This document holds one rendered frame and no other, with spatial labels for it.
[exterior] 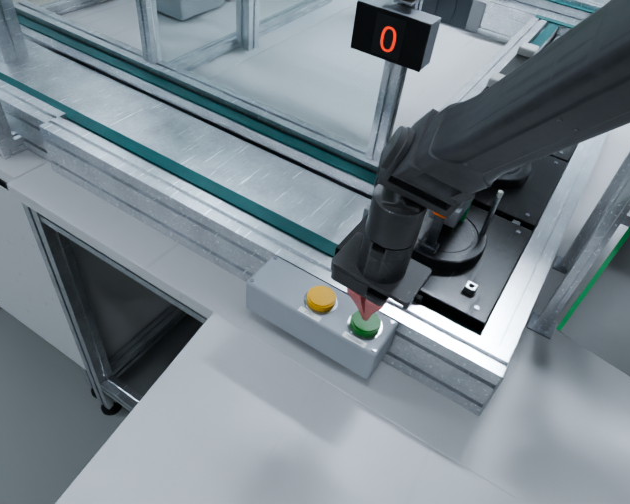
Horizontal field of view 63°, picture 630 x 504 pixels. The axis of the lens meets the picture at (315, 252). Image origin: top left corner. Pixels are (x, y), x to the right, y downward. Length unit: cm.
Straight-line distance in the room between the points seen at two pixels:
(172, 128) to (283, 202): 32
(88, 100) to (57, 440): 99
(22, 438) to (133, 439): 108
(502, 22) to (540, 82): 160
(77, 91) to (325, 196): 61
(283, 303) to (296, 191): 31
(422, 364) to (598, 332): 23
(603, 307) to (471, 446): 25
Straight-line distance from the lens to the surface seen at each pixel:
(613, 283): 77
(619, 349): 76
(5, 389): 190
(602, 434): 87
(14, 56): 145
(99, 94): 127
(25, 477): 174
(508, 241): 89
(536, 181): 105
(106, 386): 160
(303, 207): 93
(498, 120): 36
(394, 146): 48
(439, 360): 74
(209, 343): 80
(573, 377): 90
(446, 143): 42
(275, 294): 72
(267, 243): 79
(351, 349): 69
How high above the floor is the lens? 151
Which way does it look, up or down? 45 degrees down
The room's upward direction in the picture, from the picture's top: 8 degrees clockwise
